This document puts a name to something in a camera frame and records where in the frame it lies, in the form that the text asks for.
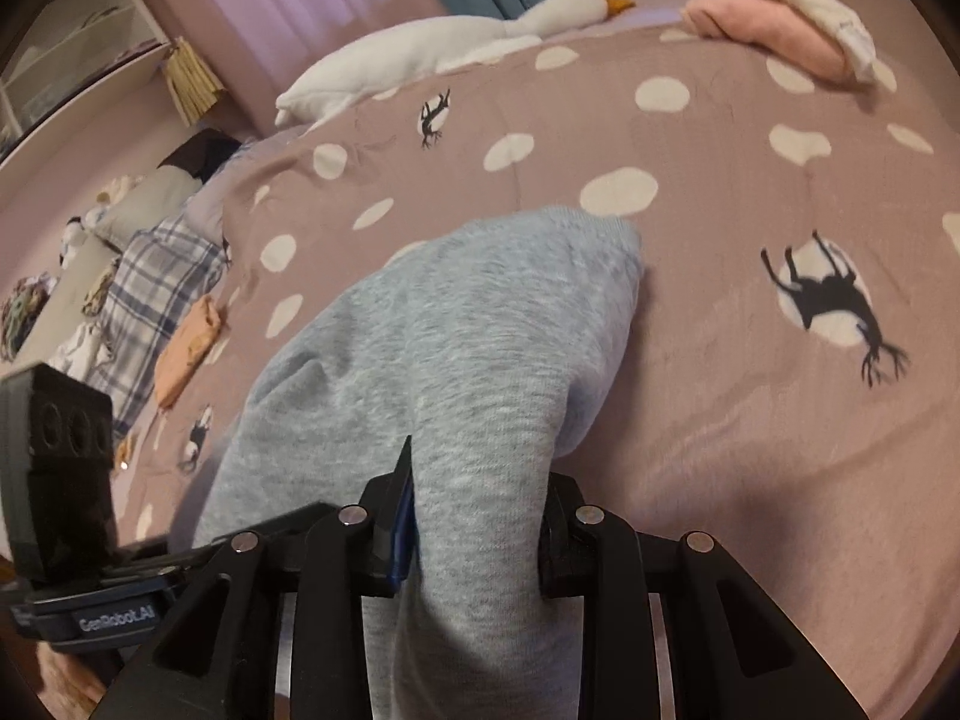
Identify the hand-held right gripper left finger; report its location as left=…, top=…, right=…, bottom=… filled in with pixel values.
left=90, top=435, right=417, bottom=720

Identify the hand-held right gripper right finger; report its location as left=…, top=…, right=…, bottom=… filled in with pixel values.
left=536, top=471, right=871, bottom=720

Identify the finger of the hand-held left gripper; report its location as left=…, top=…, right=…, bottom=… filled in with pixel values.
left=112, top=536, right=226, bottom=578

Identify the grey printed sweatshirt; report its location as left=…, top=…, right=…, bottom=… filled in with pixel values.
left=169, top=205, right=646, bottom=720

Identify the person's left forearm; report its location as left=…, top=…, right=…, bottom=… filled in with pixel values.
left=34, top=641, right=113, bottom=702

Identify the white crumpled cloth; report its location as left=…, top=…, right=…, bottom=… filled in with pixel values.
left=52, top=322, right=113, bottom=383

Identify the colourful crumpled cloth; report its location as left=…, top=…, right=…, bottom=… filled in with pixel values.
left=0, top=274, right=57, bottom=361

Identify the grey pillow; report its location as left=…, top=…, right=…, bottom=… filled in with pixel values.
left=94, top=163, right=203, bottom=245
left=15, top=255, right=121, bottom=361

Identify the orange folded cloth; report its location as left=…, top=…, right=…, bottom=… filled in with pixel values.
left=154, top=294, right=226, bottom=412

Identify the floral patterned cloth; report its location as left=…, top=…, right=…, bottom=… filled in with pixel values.
left=81, top=259, right=121, bottom=316

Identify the blue plaid pillow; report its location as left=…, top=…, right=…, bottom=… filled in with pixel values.
left=82, top=214, right=233, bottom=436

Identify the pile of plush toys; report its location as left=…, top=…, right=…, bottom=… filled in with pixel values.
left=60, top=176, right=143, bottom=271

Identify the dark brown pillow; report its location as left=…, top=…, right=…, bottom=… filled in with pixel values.
left=159, top=127, right=242, bottom=181

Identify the mauve dotted blanket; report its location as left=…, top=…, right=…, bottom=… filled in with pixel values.
left=112, top=22, right=960, bottom=720

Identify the white cubby shelf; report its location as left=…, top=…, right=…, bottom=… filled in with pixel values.
left=0, top=0, right=173, bottom=166

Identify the yellow pleated hanging cloth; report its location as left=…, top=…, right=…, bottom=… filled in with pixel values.
left=161, top=37, right=226, bottom=125

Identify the white goose plush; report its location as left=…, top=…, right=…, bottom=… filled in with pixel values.
left=274, top=0, right=637, bottom=128

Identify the lilac bed sheet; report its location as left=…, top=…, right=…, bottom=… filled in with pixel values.
left=187, top=0, right=710, bottom=241

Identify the pink folded cloth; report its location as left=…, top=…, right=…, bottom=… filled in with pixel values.
left=681, top=0, right=852, bottom=82

